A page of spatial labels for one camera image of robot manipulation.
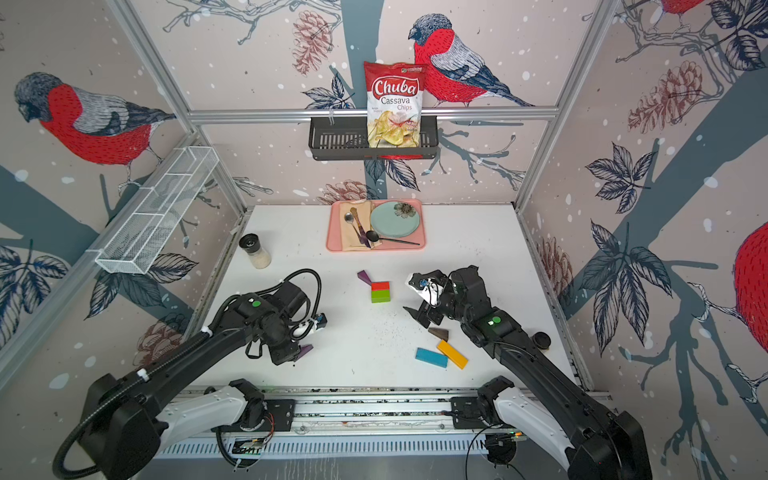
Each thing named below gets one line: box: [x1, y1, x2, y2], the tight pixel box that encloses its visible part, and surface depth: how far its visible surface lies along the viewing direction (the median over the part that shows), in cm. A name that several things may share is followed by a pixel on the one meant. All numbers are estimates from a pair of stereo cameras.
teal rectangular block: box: [415, 347, 449, 369], surface depth 85 cm
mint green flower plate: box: [370, 201, 420, 238], surface depth 120 cm
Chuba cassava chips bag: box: [364, 61, 426, 148], surface depth 87 cm
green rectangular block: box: [371, 290, 391, 303], surface depth 97 cm
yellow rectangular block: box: [436, 339, 469, 370], surface depth 85 cm
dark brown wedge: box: [428, 327, 449, 342], surface depth 87 cm
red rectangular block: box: [371, 281, 391, 291], surface depth 98 cm
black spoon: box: [366, 230, 421, 246], surface depth 113 cm
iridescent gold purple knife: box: [350, 207, 371, 249], surface depth 116 cm
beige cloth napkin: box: [339, 200, 372, 251], surface depth 116 cm
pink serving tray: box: [326, 199, 426, 252], surface depth 116 cm
